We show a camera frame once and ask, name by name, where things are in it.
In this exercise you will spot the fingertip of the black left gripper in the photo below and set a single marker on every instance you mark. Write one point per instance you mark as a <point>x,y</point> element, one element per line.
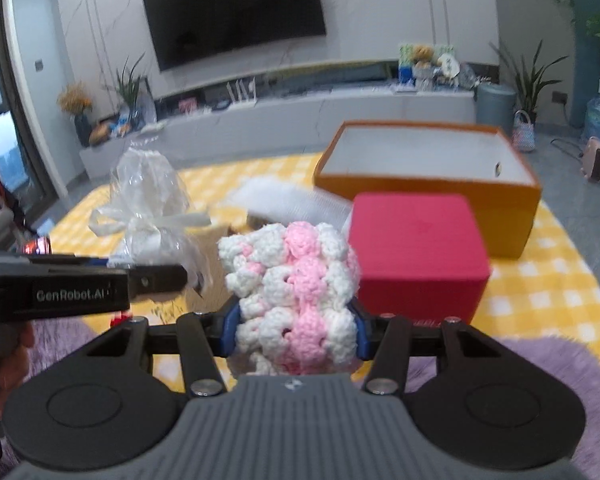
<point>156,280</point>

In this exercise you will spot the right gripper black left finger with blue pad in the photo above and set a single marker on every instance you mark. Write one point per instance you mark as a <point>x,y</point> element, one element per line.
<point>197,340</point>

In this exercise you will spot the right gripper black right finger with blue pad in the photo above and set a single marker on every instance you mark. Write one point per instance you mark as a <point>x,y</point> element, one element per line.
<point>389,341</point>

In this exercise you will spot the clear plastic gift bag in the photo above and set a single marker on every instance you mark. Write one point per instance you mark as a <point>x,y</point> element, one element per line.
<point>149,208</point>

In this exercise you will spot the pink white crochet toy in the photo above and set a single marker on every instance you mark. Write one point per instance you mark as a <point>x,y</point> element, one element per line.
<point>294,285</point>

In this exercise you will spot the person's left hand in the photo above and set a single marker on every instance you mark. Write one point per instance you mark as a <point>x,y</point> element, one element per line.
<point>15,367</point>

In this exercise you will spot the red cube box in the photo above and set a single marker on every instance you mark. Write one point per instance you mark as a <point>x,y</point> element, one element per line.
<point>421,256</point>

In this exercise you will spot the yellow checkered tablecloth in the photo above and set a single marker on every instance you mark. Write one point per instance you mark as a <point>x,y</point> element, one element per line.
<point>550,290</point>

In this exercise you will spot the white marble tv cabinet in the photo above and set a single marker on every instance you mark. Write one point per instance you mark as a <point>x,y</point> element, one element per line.
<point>279,126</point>

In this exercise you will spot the purple fluffy blanket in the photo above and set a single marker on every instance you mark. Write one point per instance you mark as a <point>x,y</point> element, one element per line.
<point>491,414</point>

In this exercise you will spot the green plant on cabinet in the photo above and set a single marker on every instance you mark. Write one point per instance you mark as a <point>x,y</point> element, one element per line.
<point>127,85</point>

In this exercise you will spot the dried yellow flower vase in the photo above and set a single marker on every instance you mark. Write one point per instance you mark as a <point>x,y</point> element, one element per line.
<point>75,101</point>

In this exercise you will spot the orange cardboard box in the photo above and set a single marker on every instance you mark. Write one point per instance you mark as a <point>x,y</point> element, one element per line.
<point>475,161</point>

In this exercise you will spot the pastel woven basket bag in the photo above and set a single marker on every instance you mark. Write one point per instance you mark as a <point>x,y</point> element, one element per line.
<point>523,136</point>

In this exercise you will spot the grey round trash bin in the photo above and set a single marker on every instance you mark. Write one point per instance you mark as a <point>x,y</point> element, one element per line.
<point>495,106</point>

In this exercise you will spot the teddy bear gift set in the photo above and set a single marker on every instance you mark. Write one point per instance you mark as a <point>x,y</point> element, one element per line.
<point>425,67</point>

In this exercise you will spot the pink small heater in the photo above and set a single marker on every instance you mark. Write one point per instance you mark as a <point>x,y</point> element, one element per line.
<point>590,160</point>

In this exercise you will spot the green potted floor plant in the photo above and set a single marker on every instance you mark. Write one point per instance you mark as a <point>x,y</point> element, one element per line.
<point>529,78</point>

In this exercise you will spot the black wall television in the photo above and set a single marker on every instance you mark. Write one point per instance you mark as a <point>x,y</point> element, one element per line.
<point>184,31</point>

